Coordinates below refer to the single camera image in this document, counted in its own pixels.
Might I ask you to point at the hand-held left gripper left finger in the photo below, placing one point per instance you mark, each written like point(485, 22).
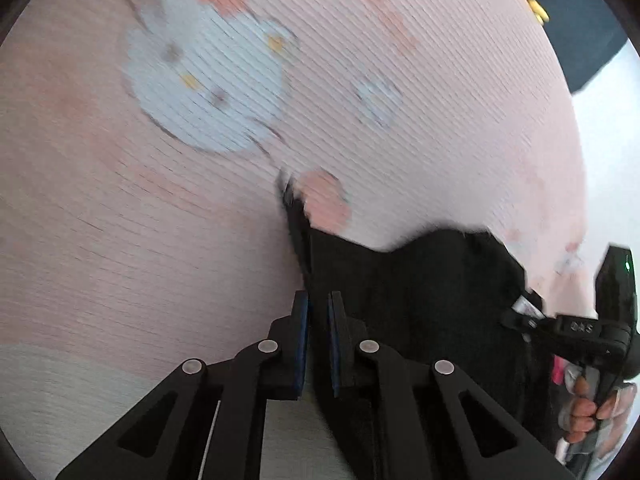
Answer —
point(300, 340)

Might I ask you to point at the dark blue curtain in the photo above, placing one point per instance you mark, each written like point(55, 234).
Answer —
point(585, 20)

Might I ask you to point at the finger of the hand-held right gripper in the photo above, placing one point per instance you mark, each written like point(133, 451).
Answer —
point(525, 317)

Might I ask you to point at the pink garment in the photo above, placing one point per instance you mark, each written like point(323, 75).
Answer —
point(556, 372)

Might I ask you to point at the pink Hello Kitty sofa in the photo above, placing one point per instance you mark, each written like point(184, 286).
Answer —
point(200, 160)

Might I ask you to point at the black pants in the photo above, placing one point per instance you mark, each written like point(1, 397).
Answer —
point(425, 310)

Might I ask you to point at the person's right hand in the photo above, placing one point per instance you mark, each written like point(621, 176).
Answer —
point(582, 417)

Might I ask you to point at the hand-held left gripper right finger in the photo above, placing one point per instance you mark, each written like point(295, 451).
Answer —
point(334, 345)

